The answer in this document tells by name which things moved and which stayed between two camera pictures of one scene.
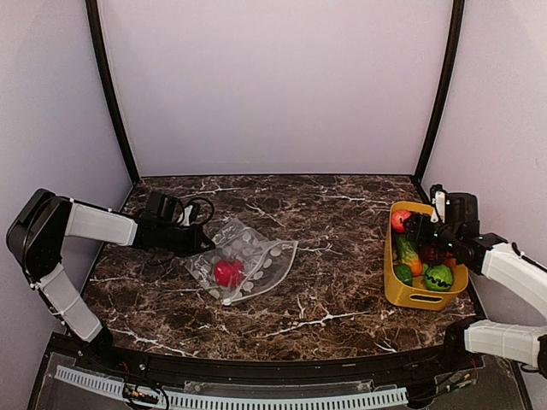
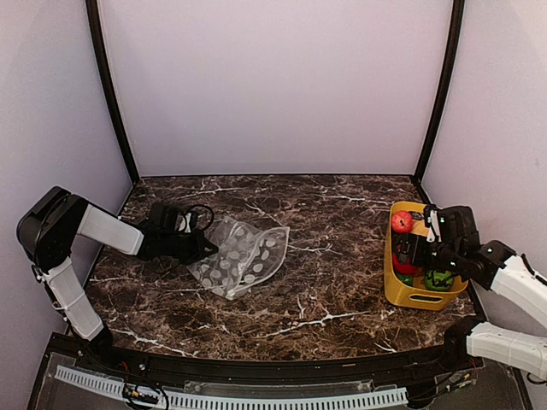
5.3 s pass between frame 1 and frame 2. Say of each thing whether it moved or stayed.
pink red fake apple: stayed
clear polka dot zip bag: moved
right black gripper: moved
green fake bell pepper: stayed
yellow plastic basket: stayed
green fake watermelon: stayed
